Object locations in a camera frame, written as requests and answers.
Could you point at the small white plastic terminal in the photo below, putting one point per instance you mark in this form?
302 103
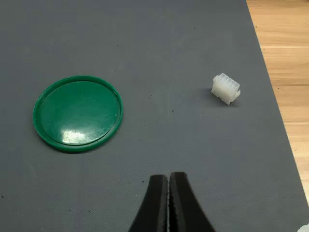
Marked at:
225 89

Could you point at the round green lid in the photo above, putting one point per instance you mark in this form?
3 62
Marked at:
77 113

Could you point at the white tape piece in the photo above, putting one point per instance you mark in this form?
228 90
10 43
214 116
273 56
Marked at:
304 229

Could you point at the dark grey mat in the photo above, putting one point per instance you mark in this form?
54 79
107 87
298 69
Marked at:
154 48

